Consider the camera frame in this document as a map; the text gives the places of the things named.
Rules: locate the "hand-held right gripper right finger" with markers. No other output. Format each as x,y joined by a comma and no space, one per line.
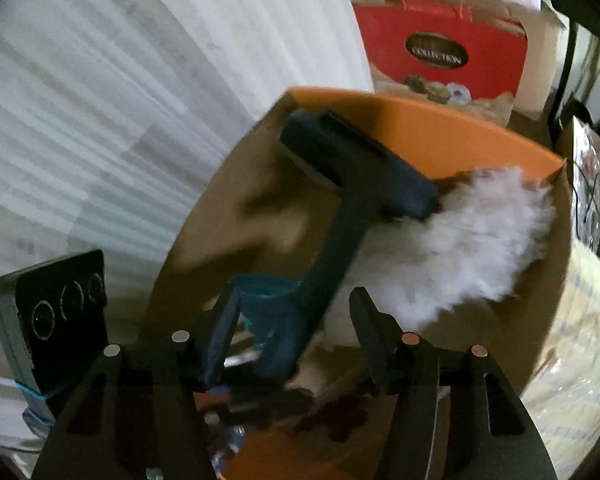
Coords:
375,340

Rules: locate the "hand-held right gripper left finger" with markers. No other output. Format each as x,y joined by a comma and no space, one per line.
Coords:
220,332

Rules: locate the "blue pet brush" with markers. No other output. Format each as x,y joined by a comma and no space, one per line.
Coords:
340,230

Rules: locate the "orange cardboard box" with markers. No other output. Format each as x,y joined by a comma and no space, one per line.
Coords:
430,130

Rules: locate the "red cardboard boxes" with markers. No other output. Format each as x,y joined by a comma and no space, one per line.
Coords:
390,35

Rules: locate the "black stand pole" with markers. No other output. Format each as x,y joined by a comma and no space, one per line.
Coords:
570,65

